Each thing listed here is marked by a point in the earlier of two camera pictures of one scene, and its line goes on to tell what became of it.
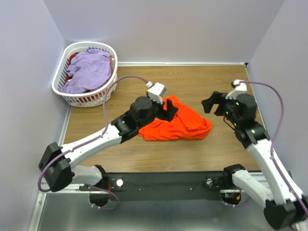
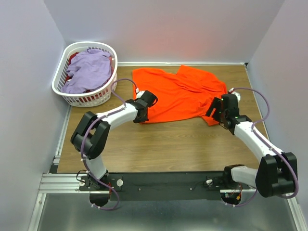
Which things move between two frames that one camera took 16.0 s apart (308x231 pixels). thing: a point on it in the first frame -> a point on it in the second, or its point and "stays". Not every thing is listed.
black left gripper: [168, 115] -> [145, 119]
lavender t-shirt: [87, 70] stays
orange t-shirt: [187, 124] -> [187, 95]
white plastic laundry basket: [85, 71] stays
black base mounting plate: [160, 186] stays
